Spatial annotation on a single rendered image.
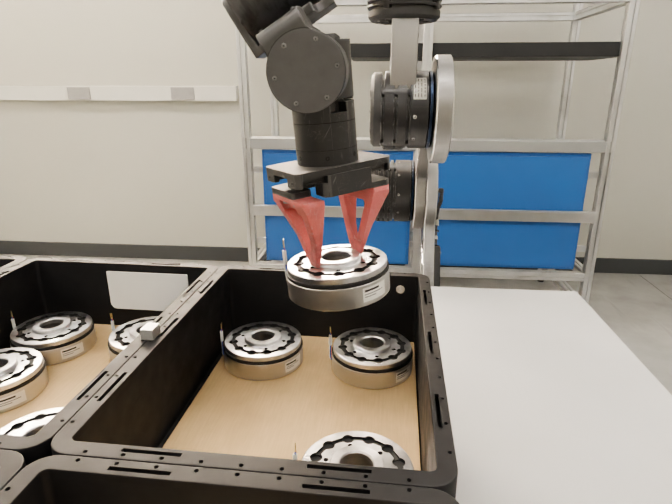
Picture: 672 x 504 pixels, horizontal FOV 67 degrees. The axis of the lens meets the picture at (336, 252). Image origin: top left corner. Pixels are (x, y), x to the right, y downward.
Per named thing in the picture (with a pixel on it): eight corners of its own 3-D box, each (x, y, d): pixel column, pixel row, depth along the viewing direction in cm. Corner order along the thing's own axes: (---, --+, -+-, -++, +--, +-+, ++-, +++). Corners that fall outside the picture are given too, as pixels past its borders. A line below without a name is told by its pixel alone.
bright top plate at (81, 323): (39, 314, 75) (38, 310, 75) (105, 315, 75) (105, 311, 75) (-7, 347, 66) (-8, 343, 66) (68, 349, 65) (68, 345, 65)
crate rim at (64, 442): (223, 279, 75) (221, 264, 74) (427, 289, 72) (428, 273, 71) (44, 478, 37) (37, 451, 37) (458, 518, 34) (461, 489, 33)
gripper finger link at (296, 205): (376, 262, 49) (370, 166, 46) (312, 283, 46) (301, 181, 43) (338, 245, 55) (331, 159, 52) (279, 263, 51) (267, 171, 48)
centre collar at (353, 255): (319, 253, 54) (318, 247, 54) (364, 252, 53) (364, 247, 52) (306, 270, 49) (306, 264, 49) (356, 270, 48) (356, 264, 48)
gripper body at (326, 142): (393, 175, 48) (389, 93, 45) (298, 196, 43) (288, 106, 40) (354, 167, 53) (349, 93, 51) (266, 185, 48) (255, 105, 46)
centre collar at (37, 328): (45, 319, 73) (44, 315, 72) (79, 319, 72) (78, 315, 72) (24, 335, 68) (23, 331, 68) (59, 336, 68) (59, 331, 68)
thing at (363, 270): (302, 249, 57) (302, 244, 57) (392, 248, 55) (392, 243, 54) (273, 285, 48) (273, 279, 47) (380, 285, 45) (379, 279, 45)
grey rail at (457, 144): (247, 146, 250) (247, 136, 249) (605, 150, 236) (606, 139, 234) (242, 148, 241) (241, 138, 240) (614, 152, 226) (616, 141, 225)
